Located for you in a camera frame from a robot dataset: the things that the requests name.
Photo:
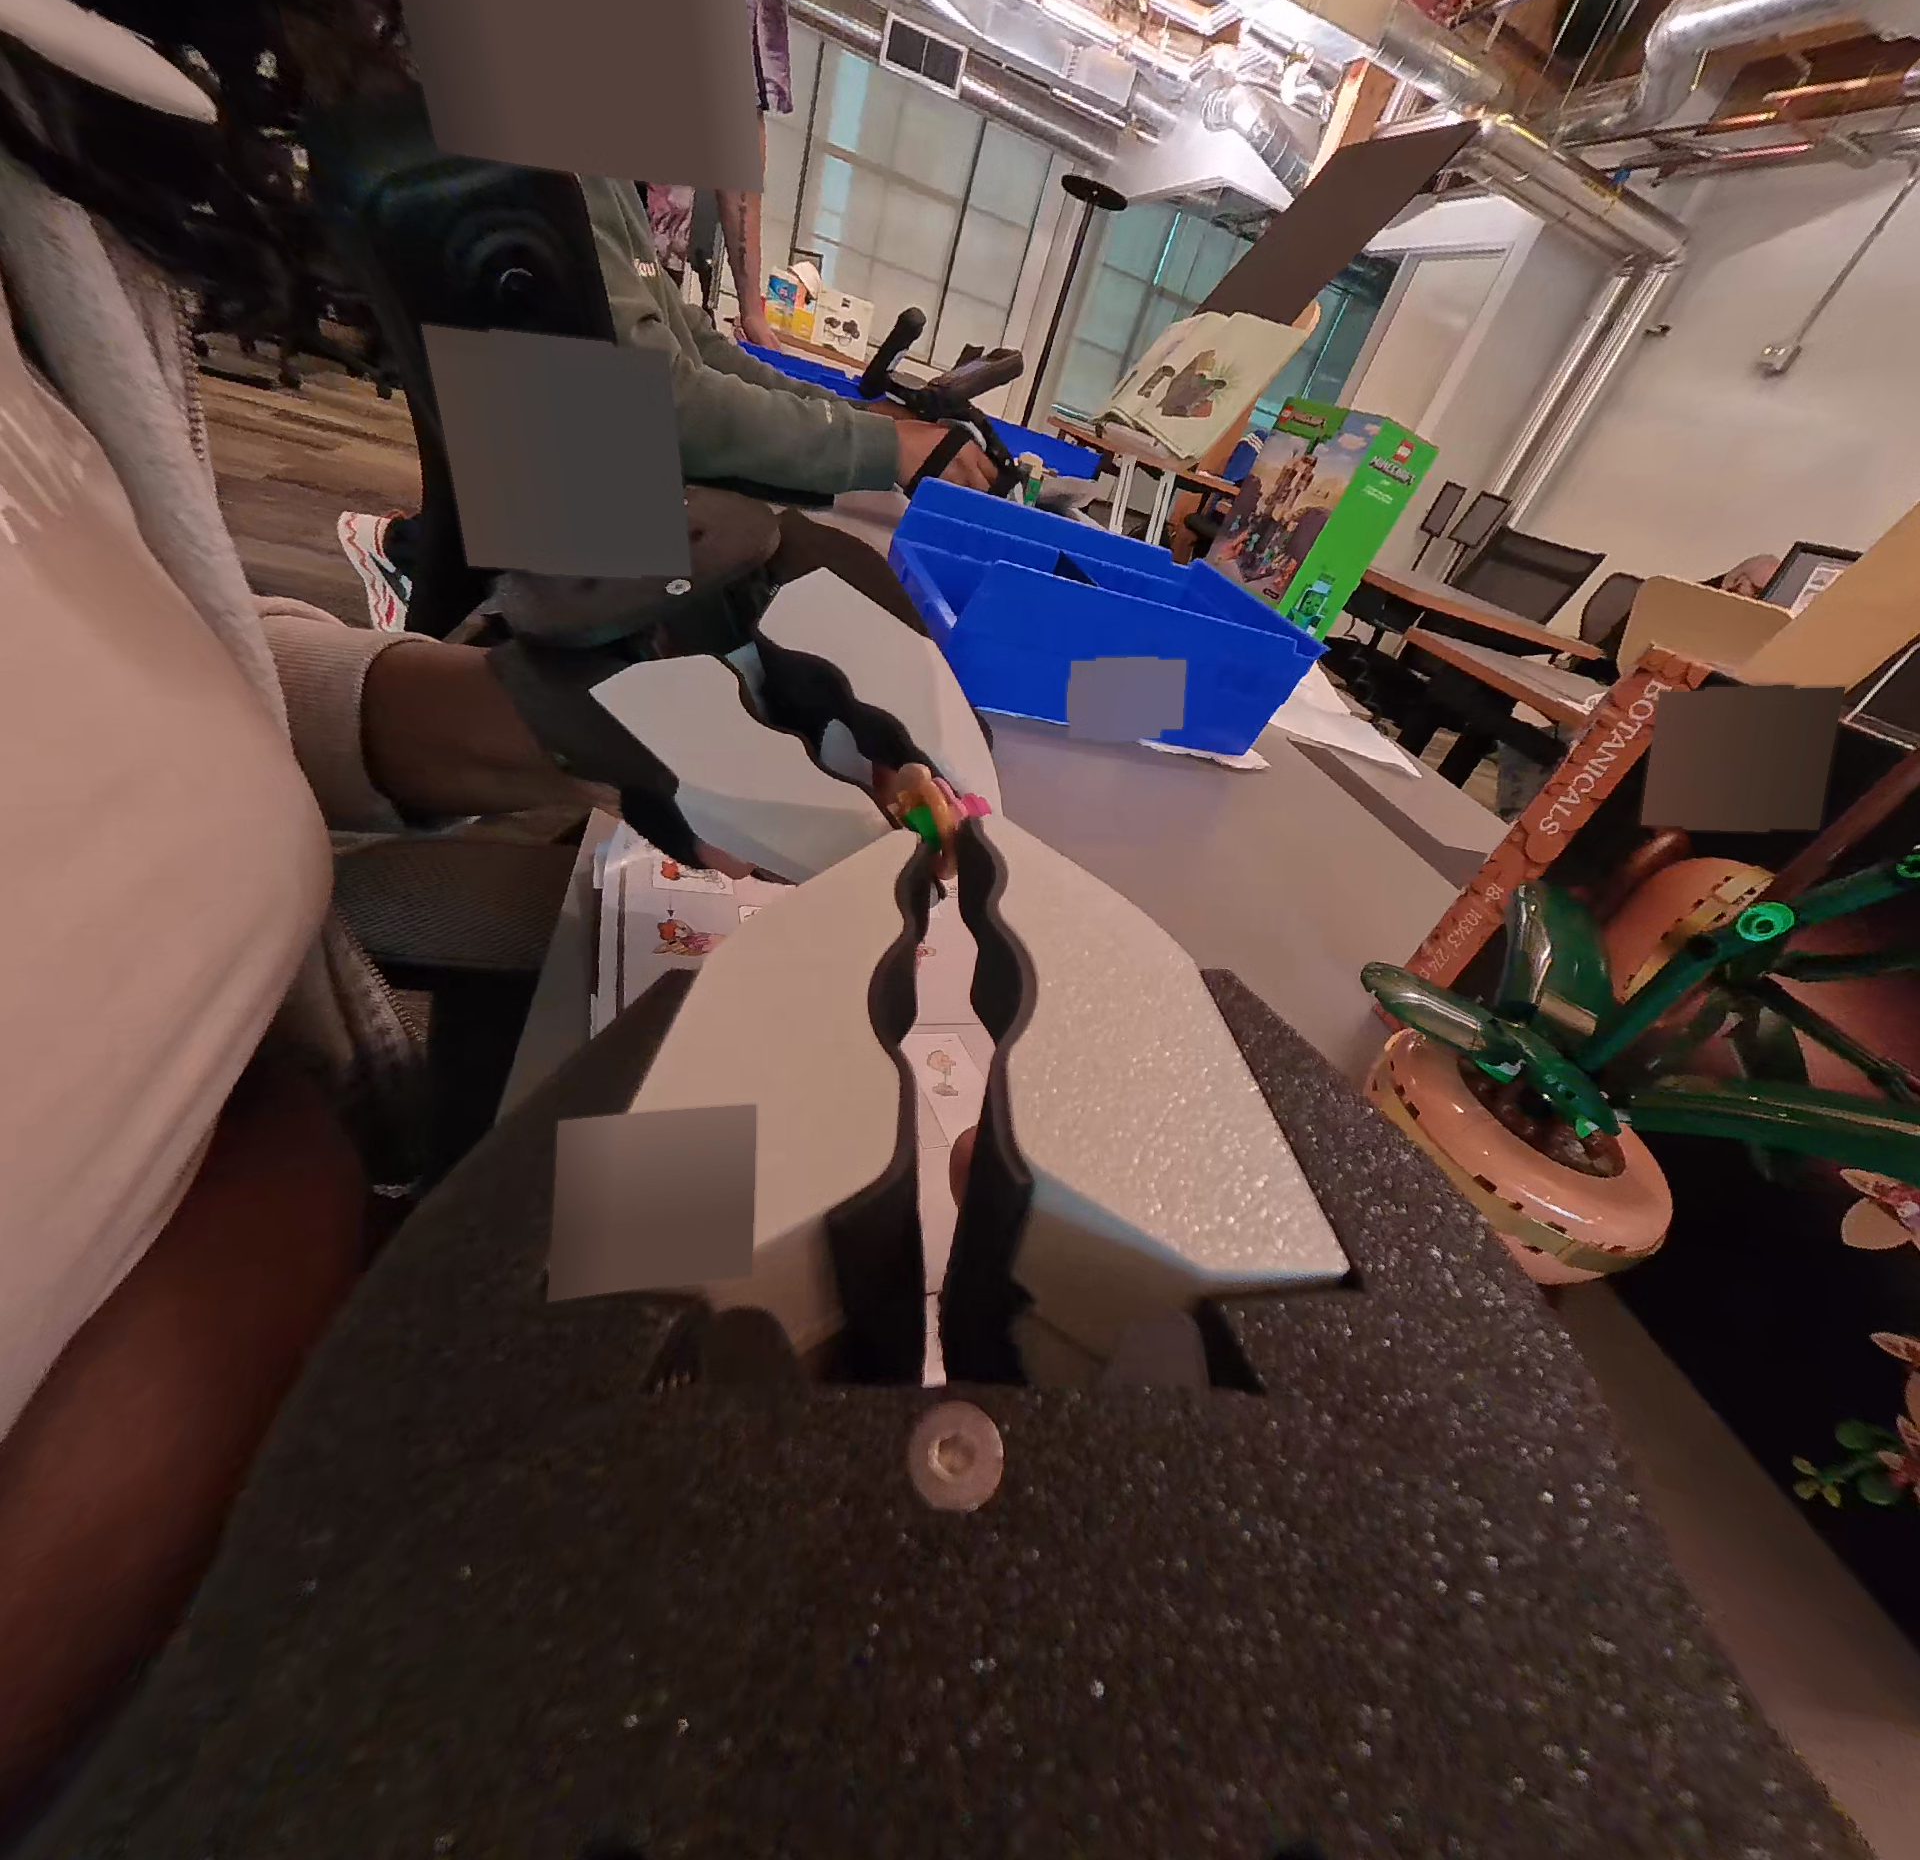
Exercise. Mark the black office chair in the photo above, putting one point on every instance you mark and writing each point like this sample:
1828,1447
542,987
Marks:
1533,575

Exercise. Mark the toy brick instruction booklet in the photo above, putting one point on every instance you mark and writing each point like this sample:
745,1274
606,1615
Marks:
675,915

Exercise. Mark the person's leg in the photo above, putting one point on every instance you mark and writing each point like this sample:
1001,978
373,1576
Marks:
136,1440

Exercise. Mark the black board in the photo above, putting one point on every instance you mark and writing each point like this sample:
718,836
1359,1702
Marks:
1336,228

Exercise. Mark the dark flower print toy box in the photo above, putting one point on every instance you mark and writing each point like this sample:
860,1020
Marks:
1533,837

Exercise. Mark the blue plastic bin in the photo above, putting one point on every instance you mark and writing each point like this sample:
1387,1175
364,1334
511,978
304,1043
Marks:
1110,603
1052,449

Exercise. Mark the wooden table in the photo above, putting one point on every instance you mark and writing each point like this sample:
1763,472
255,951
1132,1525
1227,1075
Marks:
1485,645

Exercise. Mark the small cardboard boxes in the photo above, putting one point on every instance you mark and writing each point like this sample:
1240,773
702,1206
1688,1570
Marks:
819,314

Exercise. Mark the grey desk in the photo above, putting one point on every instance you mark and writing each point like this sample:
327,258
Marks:
1278,872

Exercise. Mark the small colourful toy brick assembly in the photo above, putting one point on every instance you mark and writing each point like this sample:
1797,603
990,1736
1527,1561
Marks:
925,805

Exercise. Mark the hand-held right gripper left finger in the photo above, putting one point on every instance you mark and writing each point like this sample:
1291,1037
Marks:
797,1020

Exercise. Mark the green toy brick box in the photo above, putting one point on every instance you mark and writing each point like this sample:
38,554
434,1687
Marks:
1336,509

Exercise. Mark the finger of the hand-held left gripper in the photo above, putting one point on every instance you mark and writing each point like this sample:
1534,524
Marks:
704,758
901,659

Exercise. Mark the toy brick potted plant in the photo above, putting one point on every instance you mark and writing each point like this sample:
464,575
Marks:
1516,1168

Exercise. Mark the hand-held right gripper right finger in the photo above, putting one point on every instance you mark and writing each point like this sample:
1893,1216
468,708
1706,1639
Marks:
1122,1112

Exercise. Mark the black floor lamp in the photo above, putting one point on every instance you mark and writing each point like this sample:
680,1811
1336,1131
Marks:
1074,285

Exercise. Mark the white paper sheet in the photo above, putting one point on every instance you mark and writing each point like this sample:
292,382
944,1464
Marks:
1349,745

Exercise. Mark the person's light top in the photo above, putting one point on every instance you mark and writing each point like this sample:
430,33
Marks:
136,718

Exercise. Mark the person's left forearm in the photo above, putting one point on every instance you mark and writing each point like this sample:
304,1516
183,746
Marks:
434,718

